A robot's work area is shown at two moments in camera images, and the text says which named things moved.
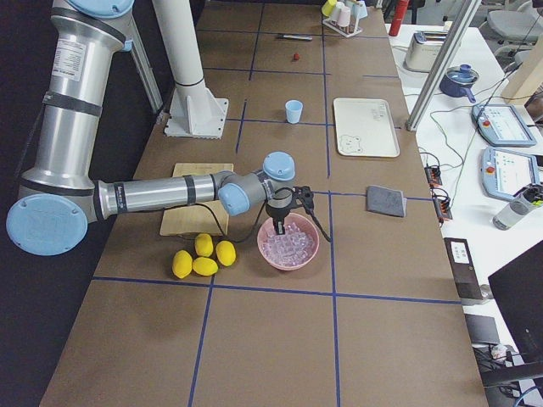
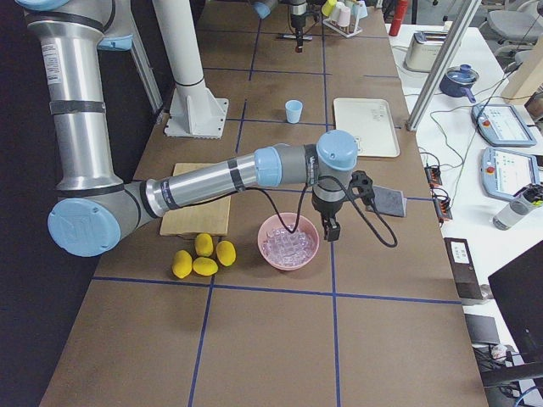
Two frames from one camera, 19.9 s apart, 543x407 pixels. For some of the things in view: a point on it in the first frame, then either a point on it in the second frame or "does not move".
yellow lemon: x=204 y=245 does not move
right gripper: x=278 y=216 → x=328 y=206
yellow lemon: x=181 y=264 does not move
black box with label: x=463 y=268 does not move
